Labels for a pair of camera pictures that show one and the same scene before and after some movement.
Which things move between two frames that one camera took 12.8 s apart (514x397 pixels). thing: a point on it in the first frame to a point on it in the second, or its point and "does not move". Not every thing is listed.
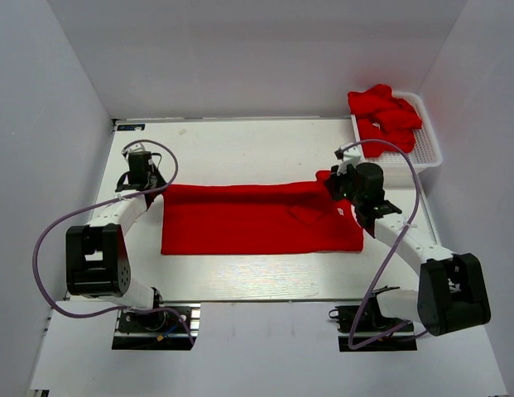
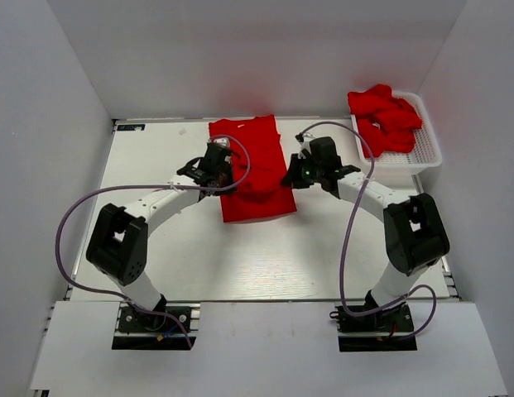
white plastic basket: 426,152 does not move
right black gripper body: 335,184 to 292,174
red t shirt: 257,217 to 258,163
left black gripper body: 156,182 to 223,179
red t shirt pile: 383,117 does not move
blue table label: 130,126 does not move
